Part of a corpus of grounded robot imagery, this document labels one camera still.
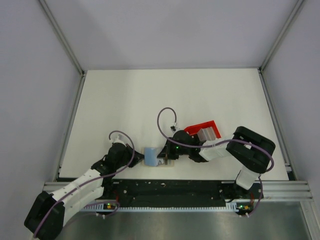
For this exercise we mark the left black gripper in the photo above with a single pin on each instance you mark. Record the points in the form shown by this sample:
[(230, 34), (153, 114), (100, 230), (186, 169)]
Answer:
[(137, 159)]

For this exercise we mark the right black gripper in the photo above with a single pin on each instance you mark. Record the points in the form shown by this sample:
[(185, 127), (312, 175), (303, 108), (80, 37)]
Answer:
[(167, 152)]

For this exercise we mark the grey credit card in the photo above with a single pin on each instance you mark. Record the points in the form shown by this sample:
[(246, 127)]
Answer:
[(162, 162)]

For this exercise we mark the beige card holder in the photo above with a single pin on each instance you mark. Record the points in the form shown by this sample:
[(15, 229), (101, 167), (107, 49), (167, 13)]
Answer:
[(170, 164)]

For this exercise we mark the red plastic card tray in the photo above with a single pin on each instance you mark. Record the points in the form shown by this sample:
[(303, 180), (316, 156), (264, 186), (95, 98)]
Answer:
[(193, 129)]

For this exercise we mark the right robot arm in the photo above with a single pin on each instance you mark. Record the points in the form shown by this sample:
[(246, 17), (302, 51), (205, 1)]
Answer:
[(251, 149)]

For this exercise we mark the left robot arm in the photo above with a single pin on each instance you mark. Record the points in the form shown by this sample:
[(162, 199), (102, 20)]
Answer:
[(50, 212)]

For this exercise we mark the stack of upright cards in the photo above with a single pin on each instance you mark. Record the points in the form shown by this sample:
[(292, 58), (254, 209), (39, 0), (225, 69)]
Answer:
[(206, 134)]

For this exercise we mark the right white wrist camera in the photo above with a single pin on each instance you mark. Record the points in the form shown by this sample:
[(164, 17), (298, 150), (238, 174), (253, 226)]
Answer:
[(174, 127)]

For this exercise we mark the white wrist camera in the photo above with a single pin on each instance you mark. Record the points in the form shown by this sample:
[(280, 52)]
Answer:
[(119, 139), (174, 127)]

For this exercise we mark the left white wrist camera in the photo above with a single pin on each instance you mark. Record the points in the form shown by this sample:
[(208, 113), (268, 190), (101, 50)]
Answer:
[(119, 139)]

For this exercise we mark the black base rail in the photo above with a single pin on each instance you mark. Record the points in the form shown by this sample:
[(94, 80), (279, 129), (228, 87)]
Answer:
[(177, 193)]

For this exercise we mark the white slotted cable duct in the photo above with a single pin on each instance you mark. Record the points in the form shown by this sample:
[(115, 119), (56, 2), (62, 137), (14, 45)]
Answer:
[(228, 207)]

